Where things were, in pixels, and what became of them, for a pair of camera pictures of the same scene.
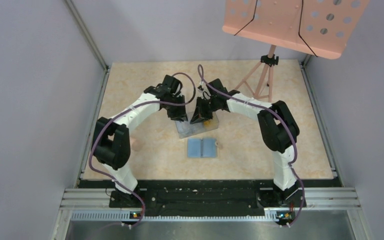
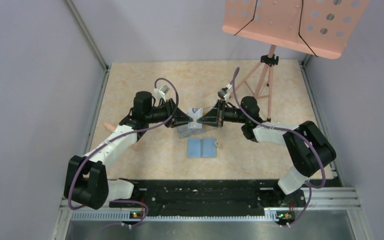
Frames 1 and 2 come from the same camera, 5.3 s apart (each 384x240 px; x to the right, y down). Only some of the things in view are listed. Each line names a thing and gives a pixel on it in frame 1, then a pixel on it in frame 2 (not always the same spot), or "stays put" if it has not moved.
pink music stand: [321, 28] stays put
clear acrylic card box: [185, 129] stays put
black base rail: [188, 198] stays put
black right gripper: [200, 114] to [216, 116]
